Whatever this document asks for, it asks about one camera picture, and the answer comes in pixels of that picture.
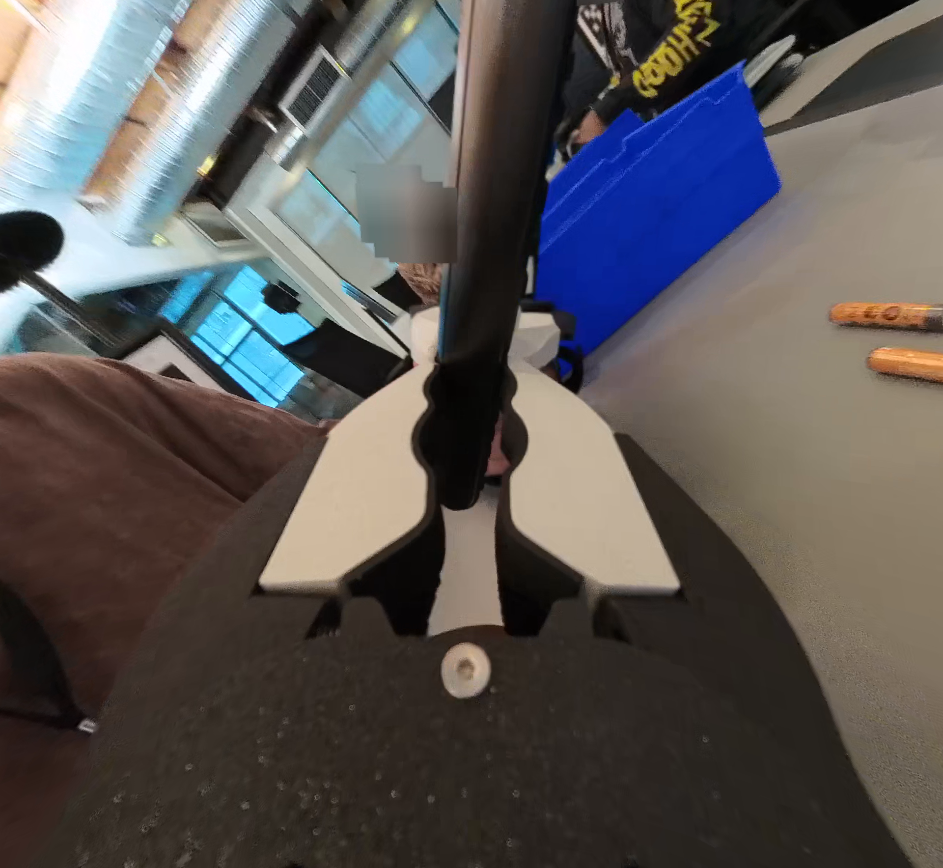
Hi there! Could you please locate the blue plastic bin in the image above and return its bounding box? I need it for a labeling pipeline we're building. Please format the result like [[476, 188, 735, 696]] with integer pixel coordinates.
[[532, 59, 783, 359]]

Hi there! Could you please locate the black badge strap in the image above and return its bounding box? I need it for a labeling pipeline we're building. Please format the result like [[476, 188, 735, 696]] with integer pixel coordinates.
[[0, 583, 98, 734]]

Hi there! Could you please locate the person's left hand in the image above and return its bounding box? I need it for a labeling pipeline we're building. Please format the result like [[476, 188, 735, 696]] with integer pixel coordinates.
[[486, 420, 514, 480]]

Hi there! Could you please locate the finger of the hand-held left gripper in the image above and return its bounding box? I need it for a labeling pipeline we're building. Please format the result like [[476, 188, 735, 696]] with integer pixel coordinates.
[[409, 308, 444, 366], [514, 308, 558, 370]]

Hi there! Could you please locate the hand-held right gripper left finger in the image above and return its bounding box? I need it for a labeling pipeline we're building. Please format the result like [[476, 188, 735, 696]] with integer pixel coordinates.
[[258, 363, 449, 637]]

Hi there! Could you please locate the grey laptop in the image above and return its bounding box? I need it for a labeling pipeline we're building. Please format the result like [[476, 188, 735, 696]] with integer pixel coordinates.
[[743, 34, 805, 110]]

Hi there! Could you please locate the person in brown shirt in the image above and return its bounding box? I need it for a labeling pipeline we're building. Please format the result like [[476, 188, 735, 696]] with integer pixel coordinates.
[[0, 354, 330, 840]]

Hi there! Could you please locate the black remote control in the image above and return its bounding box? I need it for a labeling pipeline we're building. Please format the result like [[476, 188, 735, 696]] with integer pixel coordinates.
[[433, 0, 581, 513]]

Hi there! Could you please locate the black floor lamp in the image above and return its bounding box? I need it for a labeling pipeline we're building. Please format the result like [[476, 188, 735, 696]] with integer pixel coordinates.
[[0, 210, 119, 353]]

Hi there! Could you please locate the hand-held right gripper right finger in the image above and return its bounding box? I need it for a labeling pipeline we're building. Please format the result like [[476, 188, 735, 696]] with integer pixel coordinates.
[[495, 365, 682, 637]]

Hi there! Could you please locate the white air vent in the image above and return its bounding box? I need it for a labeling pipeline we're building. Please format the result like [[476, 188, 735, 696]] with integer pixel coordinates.
[[277, 45, 352, 130]]

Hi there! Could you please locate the orange battery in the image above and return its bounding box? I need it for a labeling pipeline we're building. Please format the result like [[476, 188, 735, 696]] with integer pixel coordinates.
[[866, 346, 943, 386], [827, 301, 943, 336]]

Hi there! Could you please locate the silver ventilation duct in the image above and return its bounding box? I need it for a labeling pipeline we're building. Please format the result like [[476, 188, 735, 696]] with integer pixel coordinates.
[[0, 0, 414, 246]]

